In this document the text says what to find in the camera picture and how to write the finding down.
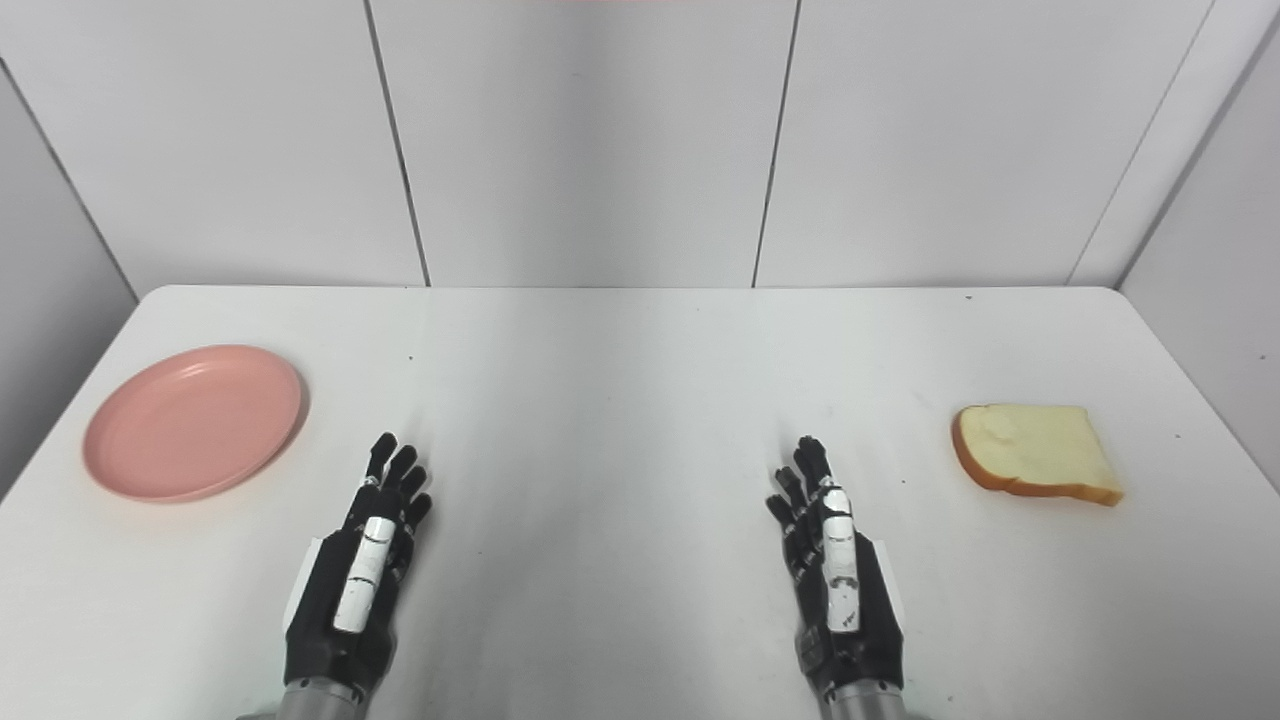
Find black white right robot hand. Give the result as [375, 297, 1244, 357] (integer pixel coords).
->
[766, 435, 906, 699]

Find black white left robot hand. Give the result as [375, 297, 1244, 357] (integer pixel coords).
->
[285, 432, 434, 693]

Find pink round plate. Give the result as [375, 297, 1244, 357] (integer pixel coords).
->
[82, 345, 304, 503]

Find slice of white bread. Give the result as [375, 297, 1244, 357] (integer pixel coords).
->
[950, 404, 1125, 508]

